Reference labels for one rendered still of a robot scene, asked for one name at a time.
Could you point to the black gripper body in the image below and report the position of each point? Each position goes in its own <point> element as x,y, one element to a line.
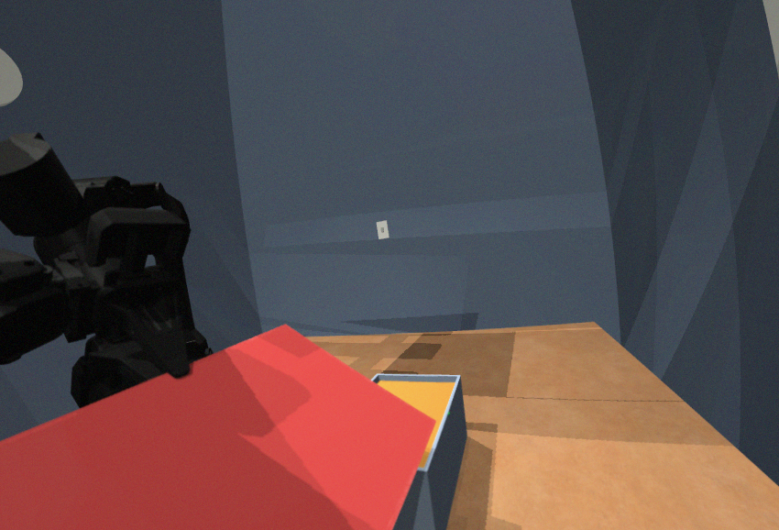
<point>118,243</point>

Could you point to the red box lid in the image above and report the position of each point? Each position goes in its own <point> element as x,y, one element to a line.
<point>273,433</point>

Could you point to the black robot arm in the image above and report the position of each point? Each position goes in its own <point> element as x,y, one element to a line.
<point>39,199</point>

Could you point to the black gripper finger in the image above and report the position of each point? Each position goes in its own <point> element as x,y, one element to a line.
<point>128,359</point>
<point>150,312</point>

